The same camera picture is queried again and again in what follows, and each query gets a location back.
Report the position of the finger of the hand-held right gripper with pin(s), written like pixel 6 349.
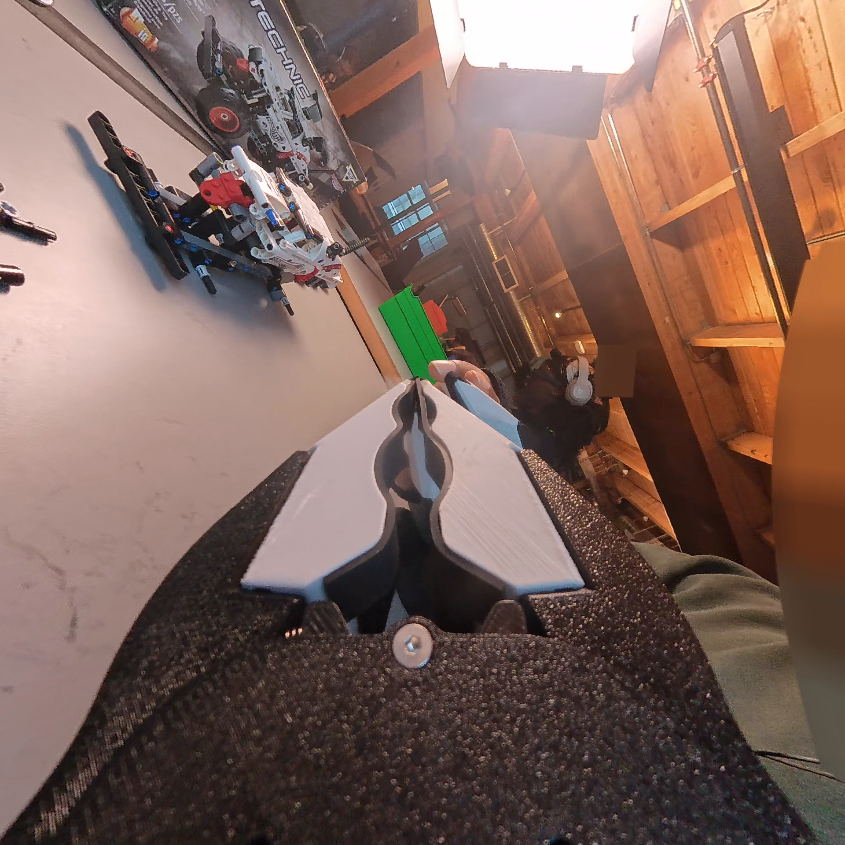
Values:
pixel 482 409

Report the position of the metal ventilation duct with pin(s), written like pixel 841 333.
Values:
pixel 508 310

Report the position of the person's right hand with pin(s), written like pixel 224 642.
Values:
pixel 462 373

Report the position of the green plastic bin stack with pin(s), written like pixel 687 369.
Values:
pixel 412 330

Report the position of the white lego truck model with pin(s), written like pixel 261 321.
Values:
pixel 231 211

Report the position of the lego set box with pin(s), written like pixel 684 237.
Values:
pixel 264 86

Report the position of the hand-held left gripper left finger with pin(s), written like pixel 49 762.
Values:
pixel 317 521

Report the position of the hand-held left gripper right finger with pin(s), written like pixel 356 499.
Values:
pixel 508 521

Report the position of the paned window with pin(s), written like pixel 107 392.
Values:
pixel 412 221

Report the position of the studio softbox light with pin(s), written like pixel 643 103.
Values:
pixel 548 59

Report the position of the pile of small lego pieces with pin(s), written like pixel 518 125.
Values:
pixel 20 231

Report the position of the white headphones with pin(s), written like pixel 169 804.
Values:
pixel 579 386

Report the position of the orange plastic bin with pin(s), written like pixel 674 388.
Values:
pixel 437 317

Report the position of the person's right forearm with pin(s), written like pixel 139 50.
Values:
pixel 726 634

